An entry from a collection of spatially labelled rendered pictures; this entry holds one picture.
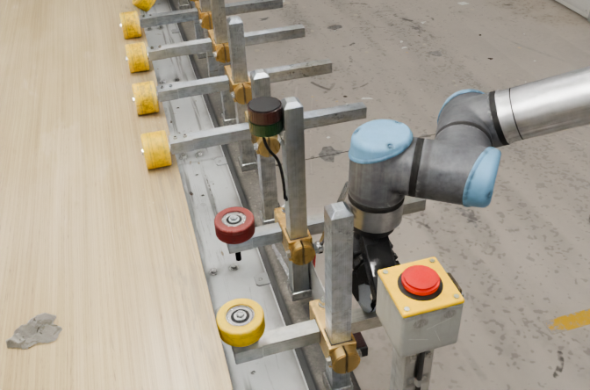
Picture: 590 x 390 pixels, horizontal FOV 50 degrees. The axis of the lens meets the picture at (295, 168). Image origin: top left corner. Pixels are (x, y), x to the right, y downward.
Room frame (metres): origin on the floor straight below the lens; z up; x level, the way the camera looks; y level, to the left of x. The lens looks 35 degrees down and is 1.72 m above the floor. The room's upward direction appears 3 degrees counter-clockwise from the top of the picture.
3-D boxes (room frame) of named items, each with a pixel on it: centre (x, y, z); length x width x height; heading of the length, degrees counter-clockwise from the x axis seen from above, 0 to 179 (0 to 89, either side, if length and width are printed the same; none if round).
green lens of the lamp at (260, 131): (0.96, 0.05, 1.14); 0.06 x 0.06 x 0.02
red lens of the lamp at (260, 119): (0.96, 0.05, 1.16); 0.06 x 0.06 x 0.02
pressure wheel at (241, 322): (0.73, 0.10, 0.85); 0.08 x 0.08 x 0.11
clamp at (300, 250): (1.00, 0.01, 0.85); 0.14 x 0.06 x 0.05; 15
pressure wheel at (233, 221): (0.98, 0.13, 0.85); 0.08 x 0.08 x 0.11
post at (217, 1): (1.70, 0.19, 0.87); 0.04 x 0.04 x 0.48; 15
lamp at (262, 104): (0.96, 0.05, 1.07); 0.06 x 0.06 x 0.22; 15
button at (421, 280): (0.48, -0.13, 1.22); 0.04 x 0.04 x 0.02
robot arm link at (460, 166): (0.78, -0.24, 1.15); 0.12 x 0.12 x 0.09; 72
